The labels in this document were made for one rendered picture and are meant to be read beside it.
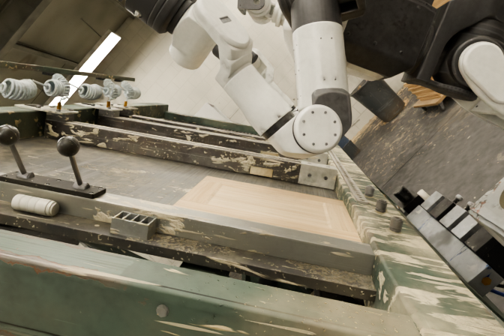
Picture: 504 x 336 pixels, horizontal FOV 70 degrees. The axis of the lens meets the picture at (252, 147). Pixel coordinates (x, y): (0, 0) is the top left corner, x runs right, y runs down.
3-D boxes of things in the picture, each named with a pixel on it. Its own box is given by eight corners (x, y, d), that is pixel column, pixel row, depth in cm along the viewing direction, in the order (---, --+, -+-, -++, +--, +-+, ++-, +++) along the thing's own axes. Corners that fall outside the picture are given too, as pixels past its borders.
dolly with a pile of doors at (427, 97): (483, 73, 356) (453, 46, 356) (445, 112, 360) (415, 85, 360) (451, 81, 417) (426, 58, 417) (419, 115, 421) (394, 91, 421)
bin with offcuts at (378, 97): (415, 98, 491) (380, 66, 491) (388, 126, 495) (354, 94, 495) (400, 101, 543) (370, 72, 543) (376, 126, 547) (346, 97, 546)
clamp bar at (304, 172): (334, 191, 120) (348, 121, 117) (12, 133, 132) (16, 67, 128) (331, 184, 130) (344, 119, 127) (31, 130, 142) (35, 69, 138)
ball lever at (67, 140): (86, 199, 70) (69, 145, 61) (67, 196, 70) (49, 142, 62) (96, 186, 73) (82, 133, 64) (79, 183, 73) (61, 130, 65)
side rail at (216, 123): (313, 152, 248) (316, 136, 246) (162, 126, 259) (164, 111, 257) (313, 151, 256) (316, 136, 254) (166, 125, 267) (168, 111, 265)
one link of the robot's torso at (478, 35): (487, 48, 90) (441, 33, 91) (520, 40, 76) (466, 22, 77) (465, 97, 92) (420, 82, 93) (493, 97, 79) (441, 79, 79)
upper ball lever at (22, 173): (29, 188, 71) (5, 134, 63) (12, 185, 71) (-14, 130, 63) (41, 175, 74) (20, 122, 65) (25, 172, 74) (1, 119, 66)
